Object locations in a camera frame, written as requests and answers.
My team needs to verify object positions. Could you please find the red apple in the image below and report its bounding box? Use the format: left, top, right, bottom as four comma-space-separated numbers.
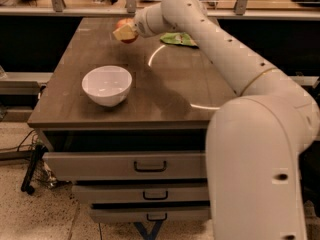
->
115, 18, 138, 43

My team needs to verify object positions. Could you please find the bottom drawer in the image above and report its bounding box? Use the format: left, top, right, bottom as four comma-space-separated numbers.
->
89, 206, 211, 223

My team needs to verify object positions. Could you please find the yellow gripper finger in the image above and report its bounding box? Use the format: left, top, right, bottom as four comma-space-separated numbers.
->
113, 24, 138, 42

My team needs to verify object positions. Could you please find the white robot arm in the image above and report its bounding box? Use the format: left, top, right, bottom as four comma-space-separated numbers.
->
114, 0, 319, 240

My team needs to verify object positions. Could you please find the grey metal railing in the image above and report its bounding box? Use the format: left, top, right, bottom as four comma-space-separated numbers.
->
0, 0, 320, 20

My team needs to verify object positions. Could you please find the white ceramic bowl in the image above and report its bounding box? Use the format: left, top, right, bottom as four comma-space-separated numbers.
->
82, 66, 133, 107

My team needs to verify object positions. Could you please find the top drawer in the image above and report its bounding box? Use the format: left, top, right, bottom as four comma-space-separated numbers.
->
43, 152, 206, 181

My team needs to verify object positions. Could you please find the drawer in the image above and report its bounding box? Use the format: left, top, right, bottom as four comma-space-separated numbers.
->
43, 152, 206, 181
72, 183, 209, 204
89, 206, 211, 223

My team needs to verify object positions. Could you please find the black wheeled stand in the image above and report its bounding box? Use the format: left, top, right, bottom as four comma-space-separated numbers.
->
20, 145, 45, 195

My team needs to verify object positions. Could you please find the green snack bag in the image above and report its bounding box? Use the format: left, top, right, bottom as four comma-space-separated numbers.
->
160, 32, 197, 47

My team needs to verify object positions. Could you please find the grey drawer cabinet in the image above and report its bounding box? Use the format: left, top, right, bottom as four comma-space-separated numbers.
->
28, 18, 235, 210

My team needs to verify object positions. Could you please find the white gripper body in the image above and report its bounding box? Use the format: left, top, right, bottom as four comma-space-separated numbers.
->
134, 3, 172, 38

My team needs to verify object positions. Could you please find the middle drawer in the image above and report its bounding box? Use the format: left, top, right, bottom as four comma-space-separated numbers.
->
72, 183, 209, 204

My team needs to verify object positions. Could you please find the blue cross frame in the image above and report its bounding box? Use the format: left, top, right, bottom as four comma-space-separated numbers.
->
134, 221, 163, 240

